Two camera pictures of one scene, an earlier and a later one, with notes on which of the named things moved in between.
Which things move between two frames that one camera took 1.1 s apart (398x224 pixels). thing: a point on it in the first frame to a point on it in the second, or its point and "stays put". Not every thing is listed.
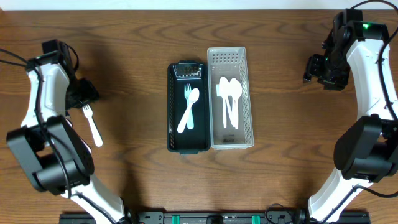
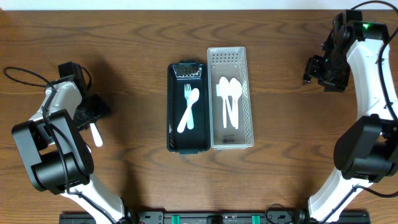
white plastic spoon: x=224 y=88 stays put
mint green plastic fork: x=190 y=119 stays put
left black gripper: x=84 y=93 to x=90 y=112
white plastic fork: x=88 y=112 stays put
